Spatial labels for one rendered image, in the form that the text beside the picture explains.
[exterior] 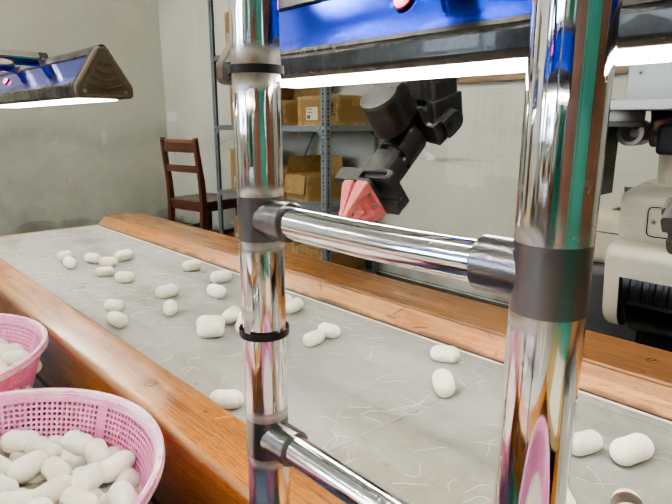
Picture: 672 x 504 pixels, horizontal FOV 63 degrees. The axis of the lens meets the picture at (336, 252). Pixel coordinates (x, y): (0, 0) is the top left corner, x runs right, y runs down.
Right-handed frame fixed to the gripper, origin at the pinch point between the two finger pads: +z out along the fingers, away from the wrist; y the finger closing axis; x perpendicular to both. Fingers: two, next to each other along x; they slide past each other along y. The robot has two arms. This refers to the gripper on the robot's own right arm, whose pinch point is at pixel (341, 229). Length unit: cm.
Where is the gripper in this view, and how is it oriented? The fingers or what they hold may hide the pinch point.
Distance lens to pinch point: 77.4
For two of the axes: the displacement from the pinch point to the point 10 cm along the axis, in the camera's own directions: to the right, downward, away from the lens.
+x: 4.8, 6.4, 6.0
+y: 6.9, 1.5, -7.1
